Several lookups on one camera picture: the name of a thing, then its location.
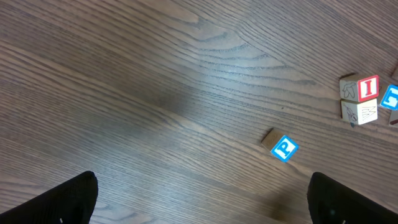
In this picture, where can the red I wooden block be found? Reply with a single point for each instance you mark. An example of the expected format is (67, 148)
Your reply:
(359, 88)

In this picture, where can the blue P wooden block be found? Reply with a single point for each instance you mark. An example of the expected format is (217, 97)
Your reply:
(280, 145)

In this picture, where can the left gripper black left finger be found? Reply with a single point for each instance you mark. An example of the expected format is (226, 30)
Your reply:
(70, 202)

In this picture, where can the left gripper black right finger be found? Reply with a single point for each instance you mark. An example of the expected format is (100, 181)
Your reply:
(330, 202)

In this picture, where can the plain W wooden block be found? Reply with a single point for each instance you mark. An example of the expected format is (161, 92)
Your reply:
(359, 112)

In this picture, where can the yellow C wooden block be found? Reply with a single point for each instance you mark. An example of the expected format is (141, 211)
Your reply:
(393, 119)

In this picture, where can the blue L wooden block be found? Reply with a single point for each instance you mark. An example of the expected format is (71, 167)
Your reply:
(388, 97)

